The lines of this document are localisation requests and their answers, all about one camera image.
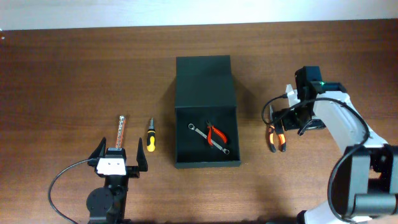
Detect black left camera cable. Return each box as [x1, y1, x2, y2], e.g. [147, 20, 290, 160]
[47, 157, 100, 224]

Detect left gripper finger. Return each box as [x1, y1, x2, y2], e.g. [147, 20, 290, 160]
[88, 137, 106, 159]
[136, 138, 148, 172]

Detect red small cutting pliers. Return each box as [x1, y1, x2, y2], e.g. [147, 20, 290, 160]
[206, 120, 228, 146]

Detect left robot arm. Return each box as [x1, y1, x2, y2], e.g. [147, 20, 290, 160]
[86, 138, 148, 224]

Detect silver ring spanner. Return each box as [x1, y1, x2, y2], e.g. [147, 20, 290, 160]
[188, 123, 229, 154]

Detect black right camera cable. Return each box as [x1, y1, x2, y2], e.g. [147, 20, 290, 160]
[261, 93, 371, 222]

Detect black camera cable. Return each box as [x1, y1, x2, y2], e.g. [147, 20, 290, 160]
[261, 93, 371, 222]
[47, 157, 100, 224]

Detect black open box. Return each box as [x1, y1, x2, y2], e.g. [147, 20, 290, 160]
[175, 55, 241, 169]

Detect orange handled metal file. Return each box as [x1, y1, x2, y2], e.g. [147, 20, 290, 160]
[116, 115, 126, 148]

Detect yellow black screwdriver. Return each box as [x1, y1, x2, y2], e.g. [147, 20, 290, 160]
[146, 118, 155, 152]

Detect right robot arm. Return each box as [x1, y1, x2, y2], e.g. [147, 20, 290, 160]
[268, 66, 397, 224]

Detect orange black long-nose pliers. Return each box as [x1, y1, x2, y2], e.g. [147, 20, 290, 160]
[267, 124, 287, 152]

